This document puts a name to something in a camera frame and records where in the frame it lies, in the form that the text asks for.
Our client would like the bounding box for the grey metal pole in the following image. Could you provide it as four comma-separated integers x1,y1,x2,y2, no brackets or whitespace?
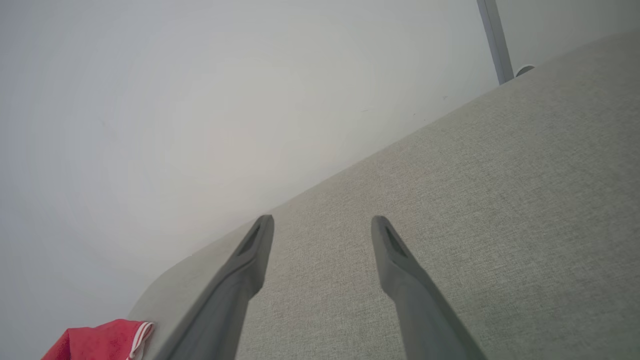
476,0,515,85

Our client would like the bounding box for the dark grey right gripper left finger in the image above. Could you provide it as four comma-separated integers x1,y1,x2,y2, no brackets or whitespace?
155,214,275,360

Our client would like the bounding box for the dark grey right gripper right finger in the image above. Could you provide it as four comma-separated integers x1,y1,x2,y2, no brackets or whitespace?
371,215,489,360

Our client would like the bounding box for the red shirt with white sleeves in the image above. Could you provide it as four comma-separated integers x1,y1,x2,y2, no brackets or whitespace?
41,319,155,360

